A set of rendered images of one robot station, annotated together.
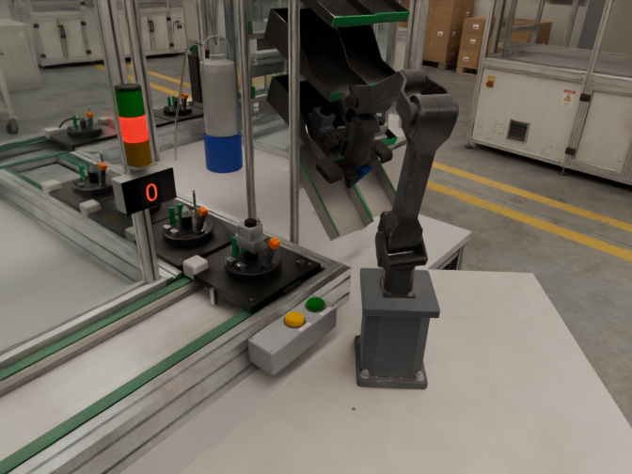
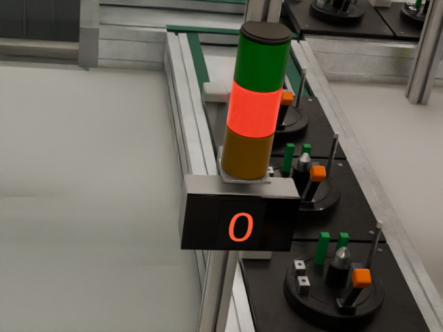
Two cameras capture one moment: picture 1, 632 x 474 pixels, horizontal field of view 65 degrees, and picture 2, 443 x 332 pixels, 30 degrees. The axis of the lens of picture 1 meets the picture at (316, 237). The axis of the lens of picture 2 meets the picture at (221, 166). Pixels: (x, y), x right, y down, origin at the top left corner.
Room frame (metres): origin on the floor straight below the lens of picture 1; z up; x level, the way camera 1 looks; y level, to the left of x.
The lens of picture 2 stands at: (0.37, -0.08, 1.71)
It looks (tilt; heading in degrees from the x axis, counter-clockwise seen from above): 32 degrees down; 39
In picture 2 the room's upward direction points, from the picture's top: 8 degrees clockwise
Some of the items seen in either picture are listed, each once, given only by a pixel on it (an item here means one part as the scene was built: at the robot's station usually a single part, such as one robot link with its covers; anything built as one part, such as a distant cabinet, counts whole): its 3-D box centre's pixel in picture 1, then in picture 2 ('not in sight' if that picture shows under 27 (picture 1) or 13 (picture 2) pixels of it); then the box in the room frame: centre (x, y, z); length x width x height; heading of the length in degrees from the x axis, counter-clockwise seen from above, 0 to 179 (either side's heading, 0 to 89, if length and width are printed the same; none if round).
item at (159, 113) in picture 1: (177, 103); not in sight; (2.47, 0.71, 1.01); 0.24 x 0.24 x 0.13; 51
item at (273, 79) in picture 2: (130, 102); (262, 58); (0.96, 0.37, 1.38); 0.05 x 0.05 x 0.05
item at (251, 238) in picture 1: (247, 232); not in sight; (1.04, 0.16, 1.06); 0.08 x 0.04 x 0.07; 51
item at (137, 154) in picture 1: (137, 151); (247, 147); (0.96, 0.37, 1.28); 0.05 x 0.05 x 0.05
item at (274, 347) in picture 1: (294, 332); not in sight; (0.83, 0.04, 0.93); 0.21 x 0.07 x 0.06; 141
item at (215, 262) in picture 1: (252, 269); not in sight; (1.03, 0.16, 0.96); 0.24 x 0.24 x 0.02; 51
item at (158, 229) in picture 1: (186, 219); (338, 269); (1.20, 0.35, 1.01); 0.24 x 0.24 x 0.13; 51
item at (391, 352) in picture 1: (393, 327); not in sight; (0.82, -0.17, 0.96); 0.15 x 0.15 x 0.20; 88
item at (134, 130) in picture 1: (134, 127); (254, 104); (0.96, 0.37, 1.33); 0.05 x 0.05 x 0.05
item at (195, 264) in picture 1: (196, 267); not in sight; (1.02, 0.29, 0.97); 0.05 x 0.05 x 0.04; 51
